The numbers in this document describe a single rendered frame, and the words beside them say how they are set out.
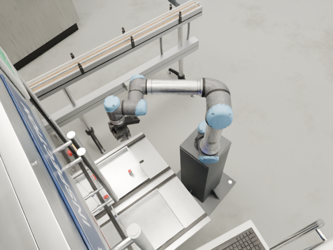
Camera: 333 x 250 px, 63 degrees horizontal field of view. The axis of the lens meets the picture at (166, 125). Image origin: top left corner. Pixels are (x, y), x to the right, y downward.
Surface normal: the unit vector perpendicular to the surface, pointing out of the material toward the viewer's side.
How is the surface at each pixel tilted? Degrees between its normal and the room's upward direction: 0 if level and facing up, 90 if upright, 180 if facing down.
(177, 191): 0
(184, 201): 0
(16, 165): 0
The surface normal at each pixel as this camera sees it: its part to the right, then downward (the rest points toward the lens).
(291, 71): -0.06, -0.53
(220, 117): -0.04, 0.77
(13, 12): 0.75, 0.54
